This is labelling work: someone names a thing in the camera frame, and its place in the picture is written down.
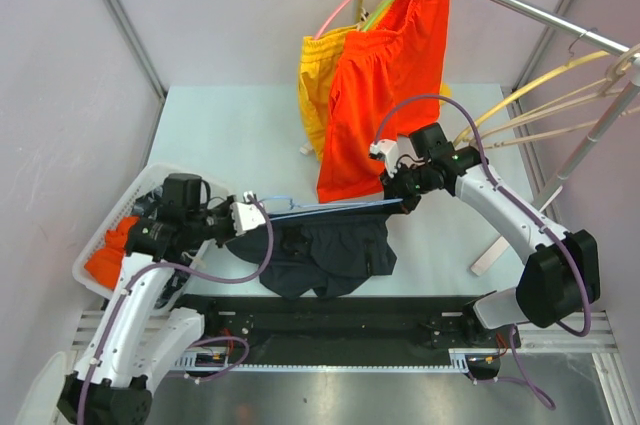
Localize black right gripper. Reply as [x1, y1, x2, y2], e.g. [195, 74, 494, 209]
[381, 160, 436, 215]

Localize beige wooden hanger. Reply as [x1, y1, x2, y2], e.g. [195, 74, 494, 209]
[480, 45, 639, 149]

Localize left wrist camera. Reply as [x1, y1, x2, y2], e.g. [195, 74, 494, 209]
[230, 191, 266, 237]

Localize white plastic basket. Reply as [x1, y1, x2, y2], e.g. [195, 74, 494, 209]
[72, 163, 230, 314]

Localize yellow hanger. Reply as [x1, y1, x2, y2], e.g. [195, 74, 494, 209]
[475, 51, 631, 139]

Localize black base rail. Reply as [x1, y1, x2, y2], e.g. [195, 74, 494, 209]
[176, 294, 521, 371]

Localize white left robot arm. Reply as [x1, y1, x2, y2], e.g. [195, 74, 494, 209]
[57, 173, 264, 424]

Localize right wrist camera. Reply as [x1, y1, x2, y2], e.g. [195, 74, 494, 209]
[369, 139, 400, 178]

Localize patterned dark clothes in basket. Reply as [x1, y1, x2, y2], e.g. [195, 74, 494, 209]
[131, 185, 187, 310]

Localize blue wire hanger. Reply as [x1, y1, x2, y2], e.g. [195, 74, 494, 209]
[258, 195, 402, 221]

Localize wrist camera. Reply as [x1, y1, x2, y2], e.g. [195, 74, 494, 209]
[230, 191, 266, 237]
[369, 139, 400, 178]

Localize orange cloth in basket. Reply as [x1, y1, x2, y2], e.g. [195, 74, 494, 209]
[85, 216, 139, 290]

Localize dark navy shorts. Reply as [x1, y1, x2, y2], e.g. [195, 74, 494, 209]
[227, 202, 399, 301]

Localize orange shorts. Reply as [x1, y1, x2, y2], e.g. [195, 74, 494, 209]
[316, 0, 450, 203]

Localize yellow shorts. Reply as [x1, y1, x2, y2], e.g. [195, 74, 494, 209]
[298, 20, 448, 165]

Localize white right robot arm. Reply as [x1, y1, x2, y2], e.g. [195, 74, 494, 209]
[369, 124, 601, 346]

